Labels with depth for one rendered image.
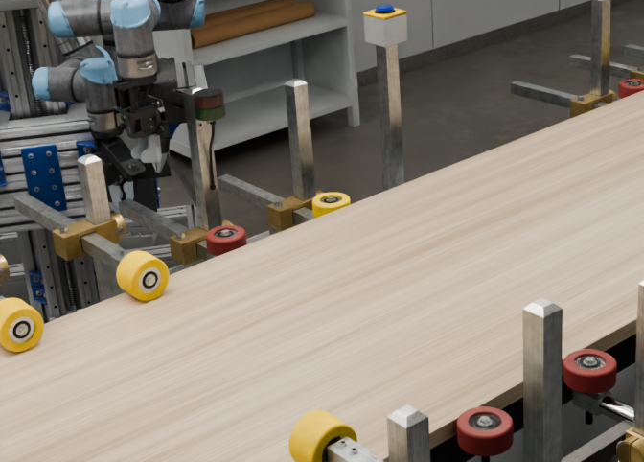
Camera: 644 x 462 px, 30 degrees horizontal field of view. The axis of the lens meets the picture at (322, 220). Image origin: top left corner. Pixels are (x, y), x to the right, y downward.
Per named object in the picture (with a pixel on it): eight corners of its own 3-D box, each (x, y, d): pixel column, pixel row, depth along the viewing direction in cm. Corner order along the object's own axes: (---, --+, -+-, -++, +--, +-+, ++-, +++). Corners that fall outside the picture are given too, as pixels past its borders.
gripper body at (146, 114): (116, 134, 244) (107, 77, 239) (151, 123, 249) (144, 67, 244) (135, 143, 239) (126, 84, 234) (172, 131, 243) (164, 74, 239)
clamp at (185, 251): (171, 259, 250) (168, 237, 248) (224, 238, 258) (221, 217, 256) (186, 266, 246) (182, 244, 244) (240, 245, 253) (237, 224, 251)
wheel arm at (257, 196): (218, 193, 284) (215, 175, 282) (229, 188, 286) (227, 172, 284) (333, 245, 252) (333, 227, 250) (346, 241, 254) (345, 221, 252)
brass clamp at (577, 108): (567, 117, 321) (567, 99, 319) (601, 104, 328) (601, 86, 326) (586, 122, 316) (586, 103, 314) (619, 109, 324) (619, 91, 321)
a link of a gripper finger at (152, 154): (139, 178, 246) (132, 136, 242) (163, 170, 249) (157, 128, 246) (147, 182, 244) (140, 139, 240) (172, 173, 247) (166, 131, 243)
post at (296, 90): (302, 282, 274) (284, 80, 255) (313, 277, 276) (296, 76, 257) (311, 287, 272) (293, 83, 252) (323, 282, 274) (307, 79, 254)
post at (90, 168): (112, 374, 248) (76, 156, 228) (126, 367, 250) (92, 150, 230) (121, 380, 245) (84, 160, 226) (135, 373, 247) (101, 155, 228)
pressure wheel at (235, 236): (203, 283, 244) (197, 231, 239) (236, 269, 248) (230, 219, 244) (226, 295, 238) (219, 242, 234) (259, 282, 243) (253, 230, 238)
